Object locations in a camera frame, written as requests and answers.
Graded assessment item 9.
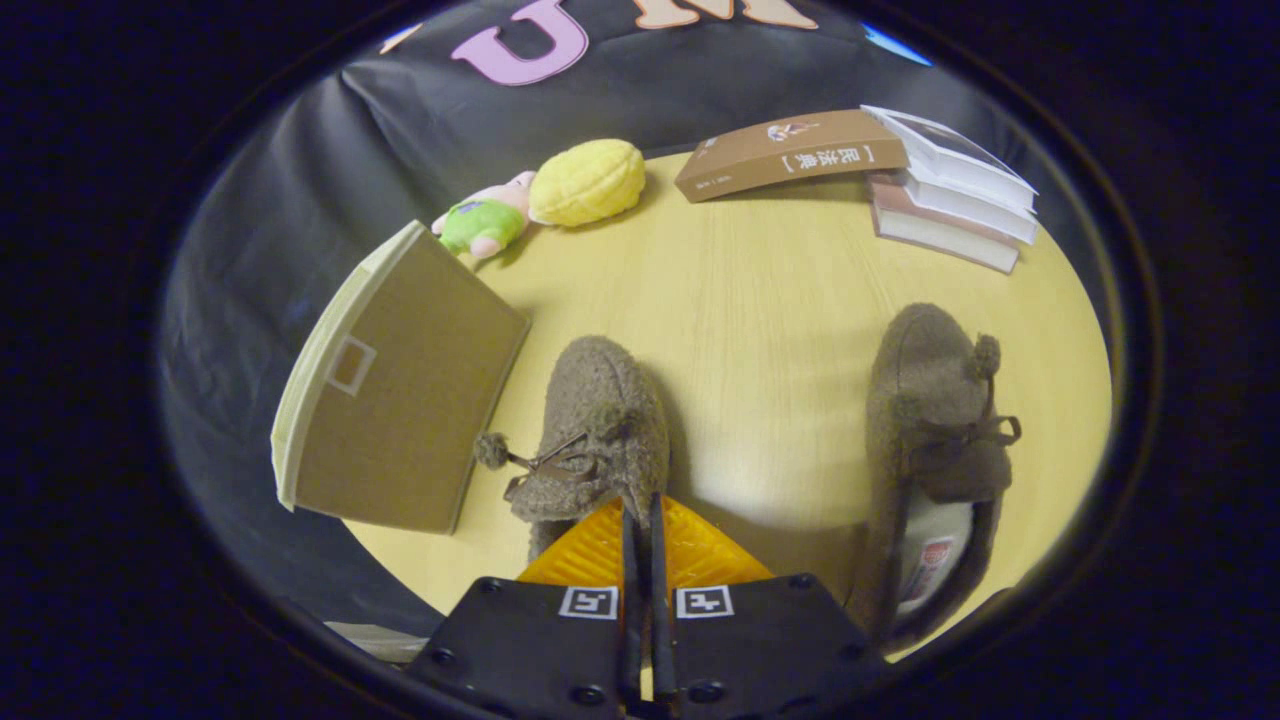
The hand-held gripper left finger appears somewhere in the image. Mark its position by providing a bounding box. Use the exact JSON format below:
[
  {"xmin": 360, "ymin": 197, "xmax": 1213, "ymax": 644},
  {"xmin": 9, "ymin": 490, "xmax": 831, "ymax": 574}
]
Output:
[{"xmin": 405, "ymin": 497, "xmax": 651, "ymax": 720}]

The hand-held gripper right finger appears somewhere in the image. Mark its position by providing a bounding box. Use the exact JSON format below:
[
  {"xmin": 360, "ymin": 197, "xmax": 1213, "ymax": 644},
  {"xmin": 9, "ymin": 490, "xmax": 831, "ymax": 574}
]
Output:
[{"xmin": 648, "ymin": 492, "xmax": 886, "ymax": 720}]

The brown fuzzy shoe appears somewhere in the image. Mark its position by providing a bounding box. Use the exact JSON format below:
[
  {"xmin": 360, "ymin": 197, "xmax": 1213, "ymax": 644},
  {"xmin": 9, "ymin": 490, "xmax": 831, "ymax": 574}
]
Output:
[
  {"xmin": 848, "ymin": 303, "xmax": 1023, "ymax": 651},
  {"xmin": 473, "ymin": 335, "xmax": 671, "ymax": 566}
]

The brown beige storage box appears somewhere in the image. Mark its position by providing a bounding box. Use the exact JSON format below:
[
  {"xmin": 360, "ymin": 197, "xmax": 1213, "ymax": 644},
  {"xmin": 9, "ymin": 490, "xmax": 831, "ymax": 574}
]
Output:
[{"xmin": 270, "ymin": 220, "xmax": 533, "ymax": 536}]

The pale grey object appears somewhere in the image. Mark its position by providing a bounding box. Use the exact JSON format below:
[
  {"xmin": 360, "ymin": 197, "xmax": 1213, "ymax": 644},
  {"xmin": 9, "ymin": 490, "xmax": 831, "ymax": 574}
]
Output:
[{"xmin": 325, "ymin": 620, "xmax": 431, "ymax": 663}]

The pink plush doll yellow hat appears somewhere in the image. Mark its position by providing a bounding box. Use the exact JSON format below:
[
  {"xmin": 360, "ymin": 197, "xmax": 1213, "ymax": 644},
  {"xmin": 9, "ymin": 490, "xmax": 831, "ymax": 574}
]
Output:
[{"xmin": 432, "ymin": 138, "xmax": 648, "ymax": 261}]

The white book with photo cover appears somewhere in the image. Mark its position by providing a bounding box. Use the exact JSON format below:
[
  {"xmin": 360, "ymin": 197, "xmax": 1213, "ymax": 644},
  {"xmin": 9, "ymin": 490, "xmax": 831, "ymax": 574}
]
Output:
[{"xmin": 860, "ymin": 105, "xmax": 1039, "ymax": 213}]

